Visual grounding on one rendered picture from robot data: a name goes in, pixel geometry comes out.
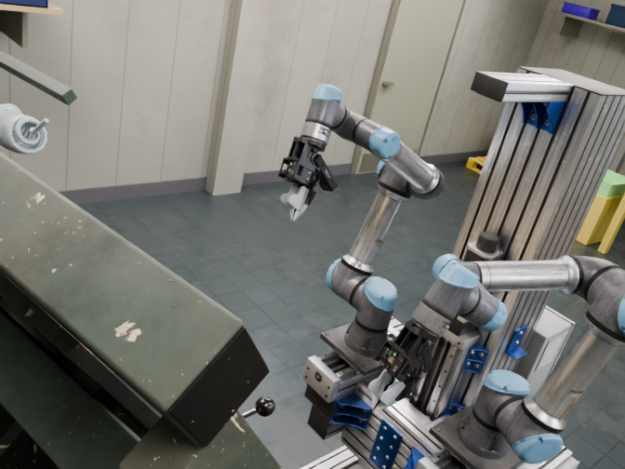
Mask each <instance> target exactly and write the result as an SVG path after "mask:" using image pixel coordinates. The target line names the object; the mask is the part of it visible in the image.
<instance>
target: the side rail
mask: <svg viewBox="0 0 625 469"><path fill-rule="evenodd" d="M119 467H120V469H283V468H282V466H281V465H280V464H279V463H278V461H277V460H276V459H275V458H274V457H273V455H272V454H271V453H270V451H269V450H268V449H267V448H266V446H265V445H264V444H263V442H262V441H261V440H260V438H259V437H258V435H257V434H256V433H255V431H254V430H253V429H252V428H251V426H250V425H249V424H248V422H247V421H246V419H245V418H244V417H243V415H242V414H241V413H240V412H239V410H237V411H236V412H235V413H234V414H233V416H232V417H231V418H230V419H229V420H228V422H227V423H226V424H225V425H224V426H223V428H222V429H221V430H220V431H219V433H218V434H217V435H216V436H215V437H214V438H213V440H212V441H211V442H210V443H209V444H208V446H207V447H206V448H205V447H204V446H203V447H198V446H196V445H195V444H194V443H193V442H192V441H191V440H190V439H189V438H188V437H186V436H185V435H184V434H183V433H182V432H181V431H180V430H178V429H177V428H176V427H175V426H174V425H173V424H172V423H171V422H169V421H168V420H167V419H166V418H165V417H164V416H162V417H161V418H160V419H159V420H158V421H157V423H156V424H155V425H154V426H153V427H152V428H151V429H150V430H149V432H148V433H147V434H146V435H145V436H144V437H143V438H142V439H141V441H140V442H139V443H138V444H137V445H136V446H135V447H134V448H133V449H132V450H131V451H130V452H129V453H128V454H127V455H126V457H125V458H124V459H123V460H122V461H121V462H120V464H119Z"/></svg>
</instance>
